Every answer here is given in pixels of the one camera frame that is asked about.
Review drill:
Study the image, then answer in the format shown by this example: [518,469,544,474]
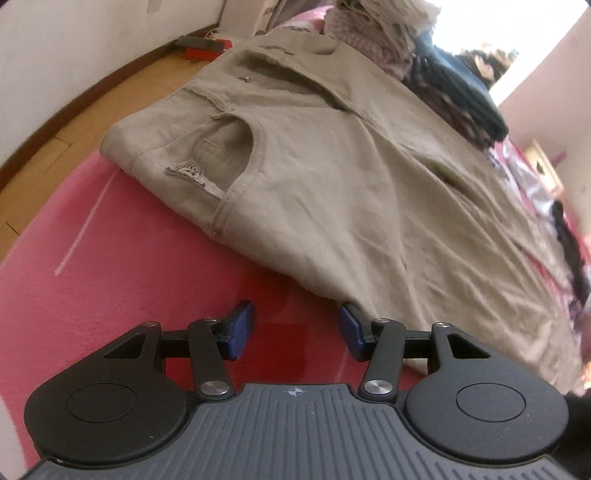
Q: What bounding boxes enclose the cream folded garment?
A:
[323,0,445,80]

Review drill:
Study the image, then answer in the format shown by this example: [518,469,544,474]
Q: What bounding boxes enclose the dark blue folded garment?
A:
[414,36,509,141]

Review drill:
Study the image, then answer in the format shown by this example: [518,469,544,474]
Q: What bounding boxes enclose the black garment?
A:
[549,202,591,306]

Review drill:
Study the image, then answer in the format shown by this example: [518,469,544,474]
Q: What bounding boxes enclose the red floral blanket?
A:
[0,138,591,467]

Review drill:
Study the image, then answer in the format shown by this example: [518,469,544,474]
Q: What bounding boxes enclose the red and black box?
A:
[176,35,232,62]

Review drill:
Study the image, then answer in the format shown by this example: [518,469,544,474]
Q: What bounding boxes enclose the light grey garment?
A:
[488,142,556,219]

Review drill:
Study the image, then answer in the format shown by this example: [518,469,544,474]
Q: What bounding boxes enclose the cream nightstand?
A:
[523,140,565,195]

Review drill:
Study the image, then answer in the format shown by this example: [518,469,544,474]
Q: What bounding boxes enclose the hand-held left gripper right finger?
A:
[338,302,494,401]

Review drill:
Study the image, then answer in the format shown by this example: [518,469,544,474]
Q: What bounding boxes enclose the khaki pants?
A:
[99,25,585,398]

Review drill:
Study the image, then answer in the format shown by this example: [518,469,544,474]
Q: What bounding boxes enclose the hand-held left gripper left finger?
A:
[102,301,256,401]

